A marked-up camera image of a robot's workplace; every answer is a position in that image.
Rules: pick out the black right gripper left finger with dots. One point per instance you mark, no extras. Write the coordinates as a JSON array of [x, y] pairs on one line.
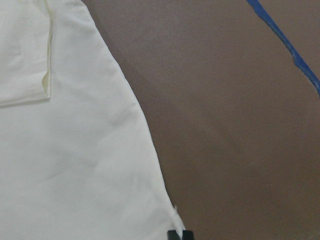
[[173, 235]]

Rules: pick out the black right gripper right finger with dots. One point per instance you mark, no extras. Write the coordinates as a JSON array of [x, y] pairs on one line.
[[187, 235]]

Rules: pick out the cream long sleeve shirt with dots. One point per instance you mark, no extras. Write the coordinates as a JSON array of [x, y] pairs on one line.
[[77, 160]]

